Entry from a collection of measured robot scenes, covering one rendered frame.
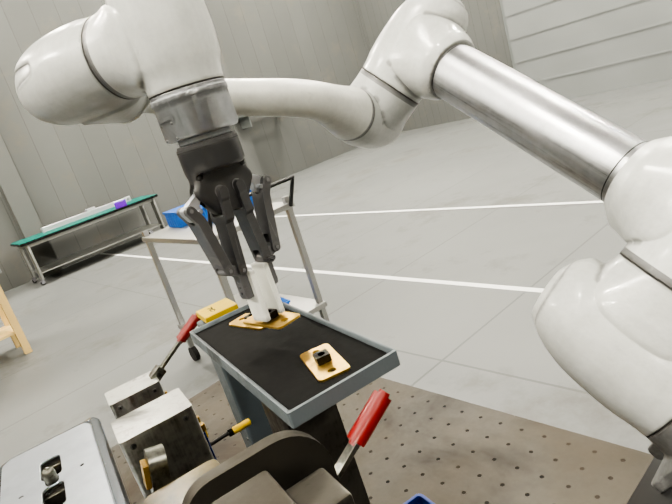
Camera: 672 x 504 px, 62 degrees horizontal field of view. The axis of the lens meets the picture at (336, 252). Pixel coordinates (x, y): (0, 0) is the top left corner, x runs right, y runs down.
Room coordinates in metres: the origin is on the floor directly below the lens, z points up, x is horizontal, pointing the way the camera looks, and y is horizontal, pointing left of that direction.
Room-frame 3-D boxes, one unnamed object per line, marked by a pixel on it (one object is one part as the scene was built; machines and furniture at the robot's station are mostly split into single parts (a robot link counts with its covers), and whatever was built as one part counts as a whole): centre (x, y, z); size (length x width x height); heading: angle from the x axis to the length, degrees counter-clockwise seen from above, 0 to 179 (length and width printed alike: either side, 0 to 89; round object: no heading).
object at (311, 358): (0.59, 0.05, 1.17); 0.08 x 0.04 x 0.01; 15
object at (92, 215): (9.31, 3.72, 0.41); 2.27 x 0.90 x 0.82; 127
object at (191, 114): (0.69, 0.11, 1.46); 0.09 x 0.09 x 0.06
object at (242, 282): (0.67, 0.13, 1.26); 0.03 x 0.01 x 0.05; 131
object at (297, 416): (0.69, 0.11, 1.16); 0.37 x 0.14 x 0.02; 26
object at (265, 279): (0.70, 0.10, 1.23); 0.03 x 0.01 x 0.07; 41
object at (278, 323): (0.69, 0.11, 1.20); 0.08 x 0.04 x 0.01; 41
